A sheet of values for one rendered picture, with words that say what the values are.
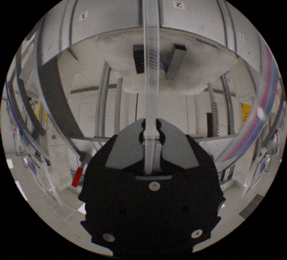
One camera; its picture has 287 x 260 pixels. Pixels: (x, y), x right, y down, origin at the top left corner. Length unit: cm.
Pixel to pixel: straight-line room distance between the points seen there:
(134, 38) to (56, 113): 35
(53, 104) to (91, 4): 19
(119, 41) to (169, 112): 171
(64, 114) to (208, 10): 32
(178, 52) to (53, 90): 41
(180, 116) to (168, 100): 40
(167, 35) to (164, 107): 167
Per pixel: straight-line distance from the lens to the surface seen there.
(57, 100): 23
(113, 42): 43
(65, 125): 25
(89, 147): 25
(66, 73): 134
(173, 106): 198
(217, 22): 15
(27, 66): 43
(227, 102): 67
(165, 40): 42
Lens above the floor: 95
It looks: 7 degrees down
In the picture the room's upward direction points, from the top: 180 degrees counter-clockwise
